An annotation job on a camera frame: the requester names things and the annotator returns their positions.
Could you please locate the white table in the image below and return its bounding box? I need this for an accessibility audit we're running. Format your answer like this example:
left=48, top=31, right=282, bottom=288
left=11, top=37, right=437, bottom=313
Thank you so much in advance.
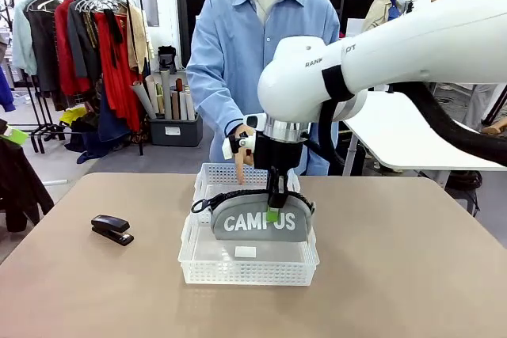
left=342, top=90, right=507, bottom=177

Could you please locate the dark grey coat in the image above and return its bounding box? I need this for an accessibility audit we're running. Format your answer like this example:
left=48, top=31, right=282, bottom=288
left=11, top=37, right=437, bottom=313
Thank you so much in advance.
left=25, top=1, right=60, bottom=93

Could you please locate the white paper roll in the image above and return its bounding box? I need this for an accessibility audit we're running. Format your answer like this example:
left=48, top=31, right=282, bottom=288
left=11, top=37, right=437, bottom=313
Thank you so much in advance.
left=180, top=90, right=196, bottom=121

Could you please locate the pale mint jacket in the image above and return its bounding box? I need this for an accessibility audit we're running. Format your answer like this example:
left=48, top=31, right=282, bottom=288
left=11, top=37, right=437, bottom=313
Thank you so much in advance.
left=11, top=0, right=39, bottom=76

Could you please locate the white wall panel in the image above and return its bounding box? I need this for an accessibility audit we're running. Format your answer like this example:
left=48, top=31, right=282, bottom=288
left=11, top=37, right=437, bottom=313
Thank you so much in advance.
left=134, top=0, right=159, bottom=27

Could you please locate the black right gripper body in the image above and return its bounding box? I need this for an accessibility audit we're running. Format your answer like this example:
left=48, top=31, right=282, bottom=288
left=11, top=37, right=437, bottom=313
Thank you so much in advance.
left=253, top=131, right=309, bottom=172

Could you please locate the blue denim cloth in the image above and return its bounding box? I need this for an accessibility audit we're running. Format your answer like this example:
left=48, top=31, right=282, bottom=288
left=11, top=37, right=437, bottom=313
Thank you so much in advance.
left=77, top=88, right=132, bottom=163

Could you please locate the black garment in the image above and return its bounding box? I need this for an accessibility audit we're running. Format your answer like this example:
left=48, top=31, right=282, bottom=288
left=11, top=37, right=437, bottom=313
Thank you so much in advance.
left=0, top=138, right=55, bottom=234

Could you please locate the translucent white plastic basket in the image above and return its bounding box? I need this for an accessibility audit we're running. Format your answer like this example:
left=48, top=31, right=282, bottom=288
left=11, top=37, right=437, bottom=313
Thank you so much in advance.
left=193, top=162, right=302, bottom=225
left=177, top=211, right=321, bottom=287

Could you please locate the yellow garment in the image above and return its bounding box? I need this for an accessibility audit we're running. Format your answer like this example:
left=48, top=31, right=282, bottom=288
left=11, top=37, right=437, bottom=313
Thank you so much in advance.
left=59, top=107, right=88, bottom=127

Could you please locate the black bag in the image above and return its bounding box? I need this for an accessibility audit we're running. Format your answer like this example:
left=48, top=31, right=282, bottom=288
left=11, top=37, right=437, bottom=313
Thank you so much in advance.
left=445, top=169, right=482, bottom=216

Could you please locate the beige paper roll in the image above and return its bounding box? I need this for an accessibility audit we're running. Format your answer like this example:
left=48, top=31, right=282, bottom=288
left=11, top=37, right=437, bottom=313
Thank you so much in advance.
left=132, top=80, right=158, bottom=120

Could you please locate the grey CAMPUS pencil pouch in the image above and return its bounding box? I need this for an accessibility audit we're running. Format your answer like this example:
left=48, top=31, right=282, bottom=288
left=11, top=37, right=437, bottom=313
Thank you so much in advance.
left=190, top=191, right=318, bottom=244

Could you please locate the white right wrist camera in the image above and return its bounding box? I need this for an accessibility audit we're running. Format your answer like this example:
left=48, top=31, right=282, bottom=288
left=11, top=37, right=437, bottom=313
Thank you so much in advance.
left=221, top=135, right=255, bottom=164

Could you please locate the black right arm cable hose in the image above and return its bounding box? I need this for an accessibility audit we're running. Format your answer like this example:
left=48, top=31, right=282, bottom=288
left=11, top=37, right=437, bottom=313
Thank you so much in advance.
left=304, top=80, right=507, bottom=169

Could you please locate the person's right hand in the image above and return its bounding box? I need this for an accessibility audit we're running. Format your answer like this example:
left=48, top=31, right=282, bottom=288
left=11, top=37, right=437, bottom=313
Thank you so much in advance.
left=232, top=125, right=257, bottom=186

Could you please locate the charcoal jacket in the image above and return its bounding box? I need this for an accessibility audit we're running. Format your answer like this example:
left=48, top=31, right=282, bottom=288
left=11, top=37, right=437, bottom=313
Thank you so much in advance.
left=67, top=0, right=104, bottom=82

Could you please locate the black office chair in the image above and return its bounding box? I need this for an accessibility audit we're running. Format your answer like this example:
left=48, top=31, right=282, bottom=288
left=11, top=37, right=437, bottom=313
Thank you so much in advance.
left=158, top=45, right=177, bottom=76

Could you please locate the beige garment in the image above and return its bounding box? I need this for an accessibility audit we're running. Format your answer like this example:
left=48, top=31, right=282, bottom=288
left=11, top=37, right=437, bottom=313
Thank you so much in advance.
left=126, top=5, right=154, bottom=76

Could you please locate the tall grey cardboard roll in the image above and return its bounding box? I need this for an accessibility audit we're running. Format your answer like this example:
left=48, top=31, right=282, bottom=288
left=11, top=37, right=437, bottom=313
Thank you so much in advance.
left=160, top=69, right=173, bottom=120

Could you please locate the black clothes rack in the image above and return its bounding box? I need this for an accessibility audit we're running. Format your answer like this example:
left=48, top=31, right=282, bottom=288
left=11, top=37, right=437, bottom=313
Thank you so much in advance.
left=10, top=0, right=146, bottom=157

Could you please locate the person in blue shirt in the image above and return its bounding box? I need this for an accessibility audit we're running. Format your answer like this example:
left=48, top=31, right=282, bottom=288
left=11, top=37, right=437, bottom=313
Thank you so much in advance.
left=185, top=0, right=341, bottom=177

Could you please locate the red dress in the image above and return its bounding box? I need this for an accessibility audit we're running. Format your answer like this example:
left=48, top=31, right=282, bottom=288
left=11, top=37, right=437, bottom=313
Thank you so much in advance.
left=94, top=11, right=142, bottom=133

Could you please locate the grey storage bin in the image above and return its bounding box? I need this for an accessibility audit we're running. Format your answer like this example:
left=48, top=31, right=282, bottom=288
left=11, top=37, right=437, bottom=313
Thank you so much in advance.
left=149, top=114, right=204, bottom=147

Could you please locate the red jacket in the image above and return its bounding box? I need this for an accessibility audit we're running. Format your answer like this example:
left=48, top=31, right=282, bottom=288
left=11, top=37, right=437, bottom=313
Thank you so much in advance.
left=53, top=0, right=94, bottom=97

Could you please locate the beige trench coat mannequin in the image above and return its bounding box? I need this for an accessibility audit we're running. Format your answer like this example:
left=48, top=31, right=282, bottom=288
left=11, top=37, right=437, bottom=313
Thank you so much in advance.
left=362, top=0, right=401, bottom=32

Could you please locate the black stapler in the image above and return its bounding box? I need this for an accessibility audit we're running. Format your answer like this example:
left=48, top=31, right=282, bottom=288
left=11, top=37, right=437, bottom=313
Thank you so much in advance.
left=90, top=214, right=135, bottom=247

